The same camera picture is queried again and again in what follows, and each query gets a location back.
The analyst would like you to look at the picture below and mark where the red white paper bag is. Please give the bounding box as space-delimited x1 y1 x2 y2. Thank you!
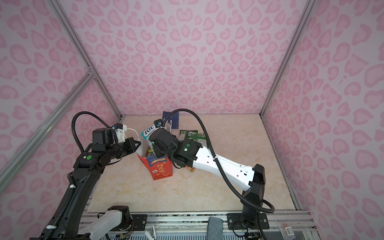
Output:
136 134 173 181

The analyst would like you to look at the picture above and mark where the green snack packet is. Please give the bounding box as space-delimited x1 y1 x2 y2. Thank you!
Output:
187 130 208 147

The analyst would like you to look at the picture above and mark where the pink Fox's candy packet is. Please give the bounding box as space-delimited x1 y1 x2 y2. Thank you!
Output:
186 166 196 173

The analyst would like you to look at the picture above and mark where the mint Fox's candy packet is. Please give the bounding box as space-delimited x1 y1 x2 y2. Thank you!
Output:
141 125 158 141

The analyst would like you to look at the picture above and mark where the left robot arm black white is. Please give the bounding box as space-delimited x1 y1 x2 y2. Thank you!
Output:
38 128 141 240

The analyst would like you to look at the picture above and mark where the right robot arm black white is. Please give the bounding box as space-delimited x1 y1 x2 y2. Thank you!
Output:
149 128 275 230

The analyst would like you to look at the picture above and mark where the green spring tea packet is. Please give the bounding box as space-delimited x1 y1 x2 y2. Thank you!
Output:
178 130 189 141

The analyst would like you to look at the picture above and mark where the grey cloth roll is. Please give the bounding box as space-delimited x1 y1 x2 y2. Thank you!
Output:
206 217 224 240

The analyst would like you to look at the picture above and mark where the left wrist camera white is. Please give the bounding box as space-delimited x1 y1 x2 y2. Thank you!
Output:
112 123 128 143

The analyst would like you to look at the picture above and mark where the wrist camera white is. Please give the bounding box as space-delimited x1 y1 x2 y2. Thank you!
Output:
112 123 128 143
154 119 163 129

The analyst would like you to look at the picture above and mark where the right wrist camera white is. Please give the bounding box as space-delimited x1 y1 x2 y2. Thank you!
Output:
154 119 163 129

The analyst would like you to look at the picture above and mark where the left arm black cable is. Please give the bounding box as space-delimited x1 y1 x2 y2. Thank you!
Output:
71 111 111 154

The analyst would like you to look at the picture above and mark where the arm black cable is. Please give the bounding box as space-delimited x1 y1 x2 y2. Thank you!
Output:
71 111 111 154
162 108 276 214

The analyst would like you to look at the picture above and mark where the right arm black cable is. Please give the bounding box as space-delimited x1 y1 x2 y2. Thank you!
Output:
162 108 276 214

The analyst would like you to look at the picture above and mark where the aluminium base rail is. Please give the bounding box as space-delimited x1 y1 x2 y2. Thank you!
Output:
77 209 320 240

